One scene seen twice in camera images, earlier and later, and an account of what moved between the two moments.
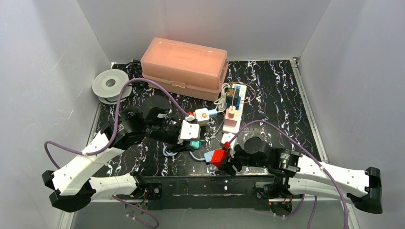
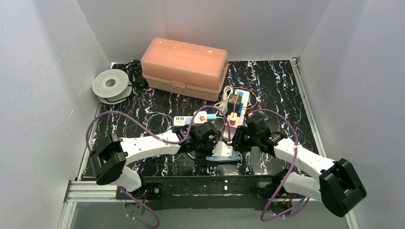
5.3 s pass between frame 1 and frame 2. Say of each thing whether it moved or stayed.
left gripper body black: moved
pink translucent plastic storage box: stayed
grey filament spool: stayed
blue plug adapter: moved
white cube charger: stayed
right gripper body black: moved
